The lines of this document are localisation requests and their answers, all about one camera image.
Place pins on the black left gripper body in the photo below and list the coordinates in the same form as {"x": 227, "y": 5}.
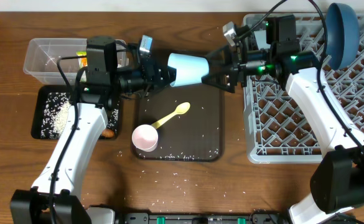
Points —
{"x": 154, "y": 74}

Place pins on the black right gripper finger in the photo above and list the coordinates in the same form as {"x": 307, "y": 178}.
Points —
{"x": 221, "y": 81}
{"x": 223, "y": 55}

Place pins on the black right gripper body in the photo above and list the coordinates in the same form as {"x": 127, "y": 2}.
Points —
{"x": 233, "y": 68}

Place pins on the blue cup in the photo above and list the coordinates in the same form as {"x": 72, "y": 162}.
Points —
{"x": 189, "y": 69}

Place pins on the yellow plastic spoon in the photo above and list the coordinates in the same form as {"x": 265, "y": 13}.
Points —
{"x": 180, "y": 109}

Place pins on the yellow green snack wrapper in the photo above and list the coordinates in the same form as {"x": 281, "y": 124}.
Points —
{"x": 82, "y": 59}

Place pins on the pink cup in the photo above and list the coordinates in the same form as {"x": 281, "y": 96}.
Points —
{"x": 145, "y": 138}

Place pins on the orange carrot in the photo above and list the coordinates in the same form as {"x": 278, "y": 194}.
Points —
{"x": 108, "y": 133}

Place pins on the white rice pile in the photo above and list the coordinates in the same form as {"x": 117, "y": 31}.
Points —
{"x": 55, "y": 114}

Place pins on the dark blue plate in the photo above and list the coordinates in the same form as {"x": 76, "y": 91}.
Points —
{"x": 343, "y": 35}

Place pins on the light blue bowl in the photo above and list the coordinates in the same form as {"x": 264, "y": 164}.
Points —
{"x": 260, "y": 38}

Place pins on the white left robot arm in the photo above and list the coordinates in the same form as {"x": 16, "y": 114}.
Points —
{"x": 55, "y": 195}

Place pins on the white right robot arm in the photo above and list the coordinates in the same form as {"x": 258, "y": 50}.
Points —
{"x": 337, "y": 185}

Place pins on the grey dishwasher rack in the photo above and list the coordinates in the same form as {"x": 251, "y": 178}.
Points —
{"x": 276, "y": 129}

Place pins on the clear plastic waste bin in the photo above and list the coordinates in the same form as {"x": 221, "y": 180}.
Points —
{"x": 42, "y": 55}

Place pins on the black waste tray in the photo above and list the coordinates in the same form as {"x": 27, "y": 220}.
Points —
{"x": 42, "y": 94}

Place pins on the dark brown serving tray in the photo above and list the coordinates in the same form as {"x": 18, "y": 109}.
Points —
{"x": 196, "y": 135}

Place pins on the black rail with green clips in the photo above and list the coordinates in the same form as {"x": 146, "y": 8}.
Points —
{"x": 200, "y": 219}

